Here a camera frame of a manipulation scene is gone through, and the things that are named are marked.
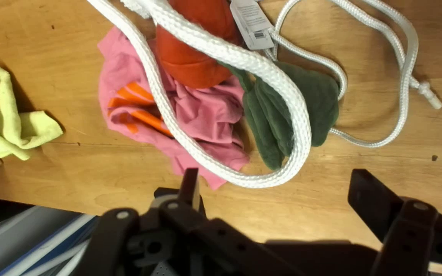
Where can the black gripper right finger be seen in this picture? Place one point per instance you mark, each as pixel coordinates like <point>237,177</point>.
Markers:
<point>372,200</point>

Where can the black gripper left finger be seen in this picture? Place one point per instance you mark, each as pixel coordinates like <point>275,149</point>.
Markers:
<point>191,186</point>

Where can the yellow-green cloth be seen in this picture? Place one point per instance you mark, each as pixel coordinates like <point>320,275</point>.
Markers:
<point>0,123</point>

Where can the pink cloth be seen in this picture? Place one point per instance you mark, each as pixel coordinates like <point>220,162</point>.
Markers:
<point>206,112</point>

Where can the dark green cloth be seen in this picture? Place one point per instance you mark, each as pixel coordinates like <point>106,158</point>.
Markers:
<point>267,128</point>

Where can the orange-red cloth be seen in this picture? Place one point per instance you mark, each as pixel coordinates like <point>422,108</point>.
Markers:
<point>191,62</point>

